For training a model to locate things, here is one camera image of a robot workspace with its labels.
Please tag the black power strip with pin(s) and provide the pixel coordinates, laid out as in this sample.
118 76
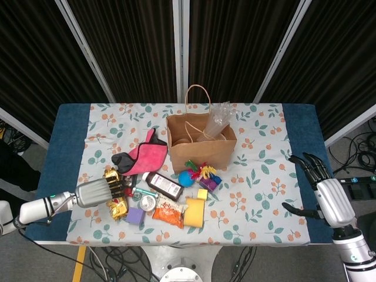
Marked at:
361 179

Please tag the blue toy brick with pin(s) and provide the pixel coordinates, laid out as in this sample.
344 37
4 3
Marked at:
217 179

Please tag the blue rubber ball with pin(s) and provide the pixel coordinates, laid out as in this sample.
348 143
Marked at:
185 179

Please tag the black screen panel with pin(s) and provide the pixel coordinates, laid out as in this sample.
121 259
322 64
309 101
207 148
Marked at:
229 44
35 58
132 44
337 58

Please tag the pink microfiber cloth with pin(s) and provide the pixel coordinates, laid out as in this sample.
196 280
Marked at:
147 155

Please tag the dark grey cloth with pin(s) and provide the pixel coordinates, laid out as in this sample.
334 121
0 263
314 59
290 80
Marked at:
123 161

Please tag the brown medicine bottle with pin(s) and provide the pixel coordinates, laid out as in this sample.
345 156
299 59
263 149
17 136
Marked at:
164 185

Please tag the blue felt table cover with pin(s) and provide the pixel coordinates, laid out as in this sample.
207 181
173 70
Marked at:
67 147

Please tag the colourful feather shuttlecock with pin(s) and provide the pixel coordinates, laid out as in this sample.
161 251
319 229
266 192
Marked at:
205 173

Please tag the transparent straw bundle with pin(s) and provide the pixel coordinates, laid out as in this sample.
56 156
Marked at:
216 126

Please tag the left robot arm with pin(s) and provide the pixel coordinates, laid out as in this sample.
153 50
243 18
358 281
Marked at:
35 208

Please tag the white robot torso base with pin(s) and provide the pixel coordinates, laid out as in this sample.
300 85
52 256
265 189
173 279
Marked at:
179 258

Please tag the large yellow sponge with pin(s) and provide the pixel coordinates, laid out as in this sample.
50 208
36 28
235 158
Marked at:
194 213

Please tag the white screen frame post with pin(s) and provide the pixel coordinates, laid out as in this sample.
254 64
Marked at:
349 129
281 54
88 54
26 130
176 44

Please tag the floral print tablecloth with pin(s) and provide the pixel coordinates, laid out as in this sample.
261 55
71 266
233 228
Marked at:
176 235

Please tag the purple toy brick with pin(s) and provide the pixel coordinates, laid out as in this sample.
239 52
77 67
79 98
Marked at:
208 184

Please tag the green toothpaste tube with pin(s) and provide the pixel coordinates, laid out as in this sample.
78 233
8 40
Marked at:
144 191

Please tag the gold foil biscuit pack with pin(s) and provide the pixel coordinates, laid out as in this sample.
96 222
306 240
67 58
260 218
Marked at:
119 210

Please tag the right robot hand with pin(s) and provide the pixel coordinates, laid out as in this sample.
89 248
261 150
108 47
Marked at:
337 202

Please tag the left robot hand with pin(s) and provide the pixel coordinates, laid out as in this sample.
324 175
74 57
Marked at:
92 192

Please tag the black red small pack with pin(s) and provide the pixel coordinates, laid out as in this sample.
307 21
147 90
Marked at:
130 180

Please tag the purple foam cube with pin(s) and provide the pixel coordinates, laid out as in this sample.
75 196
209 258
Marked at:
135 216

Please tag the orange snack packet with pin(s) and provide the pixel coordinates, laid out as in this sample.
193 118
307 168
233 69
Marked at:
167 214

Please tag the clear cup with orange contents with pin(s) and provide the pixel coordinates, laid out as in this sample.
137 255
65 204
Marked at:
180 141

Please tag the brown paper shopping bag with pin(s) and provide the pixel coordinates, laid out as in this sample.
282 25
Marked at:
202 155

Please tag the small yellow foam cube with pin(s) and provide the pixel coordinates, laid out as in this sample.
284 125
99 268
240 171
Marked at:
202 194

